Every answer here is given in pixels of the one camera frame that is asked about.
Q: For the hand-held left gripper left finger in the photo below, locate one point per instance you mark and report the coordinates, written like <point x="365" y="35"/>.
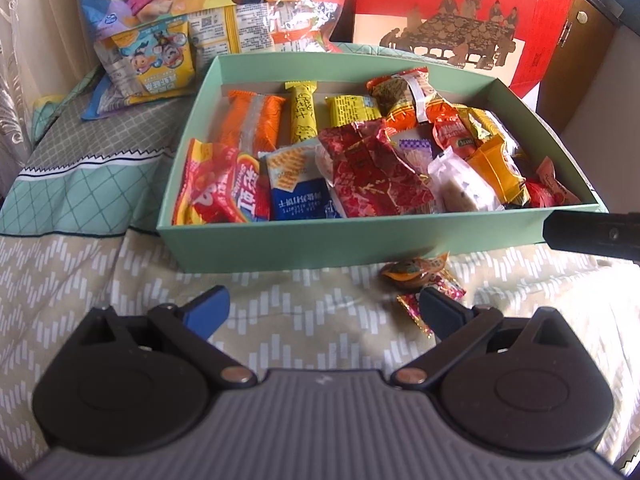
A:
<point x="207" y="310"/>

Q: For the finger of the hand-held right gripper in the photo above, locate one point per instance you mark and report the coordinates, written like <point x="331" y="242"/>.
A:
<point x="590" y="232"/>

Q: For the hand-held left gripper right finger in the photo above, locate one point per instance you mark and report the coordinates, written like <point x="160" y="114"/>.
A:
<point x="442" y="312"/>

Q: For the small brown orange candy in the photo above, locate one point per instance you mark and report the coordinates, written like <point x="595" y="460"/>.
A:
<point x="410" y="271"/>

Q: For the orange yellow snack packet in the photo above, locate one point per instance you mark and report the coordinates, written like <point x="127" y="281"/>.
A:
<point x="500" y="170"/>

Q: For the green cardboard box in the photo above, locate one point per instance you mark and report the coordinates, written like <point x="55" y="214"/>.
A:
<point x="350" y="242"/>

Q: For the red candy bag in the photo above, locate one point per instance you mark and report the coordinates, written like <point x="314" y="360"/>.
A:
<point x="220" y="185"/>

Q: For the white pastry packet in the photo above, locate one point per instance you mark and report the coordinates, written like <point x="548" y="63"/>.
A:
<point x="462" y="185"/>

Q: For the yellow striped bread packet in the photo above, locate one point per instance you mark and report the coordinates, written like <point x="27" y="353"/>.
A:
<point x="492" y="125"/>

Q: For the blue cracker packet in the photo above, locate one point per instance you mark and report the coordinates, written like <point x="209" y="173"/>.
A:
<point x="297" y="185"/>

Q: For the red gold patterned pastry packet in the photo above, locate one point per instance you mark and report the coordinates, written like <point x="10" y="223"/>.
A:
<point x="375" y="172"/>

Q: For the red sauce packet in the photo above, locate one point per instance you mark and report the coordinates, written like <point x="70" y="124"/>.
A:
<point x="455" y="135"/>

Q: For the orange patterned snack packet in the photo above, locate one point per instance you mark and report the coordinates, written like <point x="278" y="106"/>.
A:
<point x="405" y="97"/>

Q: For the long yellow snack bar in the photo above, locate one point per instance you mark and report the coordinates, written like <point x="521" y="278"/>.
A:
<point x="303" y="112"/>

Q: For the patterned bed sheet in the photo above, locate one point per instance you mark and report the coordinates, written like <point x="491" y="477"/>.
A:
<point x="75" y="270"/>

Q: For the wooden cabinet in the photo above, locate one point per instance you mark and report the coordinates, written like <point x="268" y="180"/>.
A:
<point x="580" y="70"/>

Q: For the small purple wrapper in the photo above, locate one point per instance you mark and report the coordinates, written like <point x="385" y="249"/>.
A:
<point x="415" y="149"/>

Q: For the blue foil packet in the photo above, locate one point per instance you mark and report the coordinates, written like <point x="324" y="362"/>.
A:
<point x="107" y="105"/>

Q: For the red gift box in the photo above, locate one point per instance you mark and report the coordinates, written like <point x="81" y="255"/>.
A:
<point x="500" y="0"/>

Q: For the white printed snack packet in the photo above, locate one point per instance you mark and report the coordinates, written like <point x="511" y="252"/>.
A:
<point x="250" y="30"/>

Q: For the patterned curtain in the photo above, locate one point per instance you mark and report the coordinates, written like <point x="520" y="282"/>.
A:
<point x="20" y="60"/>

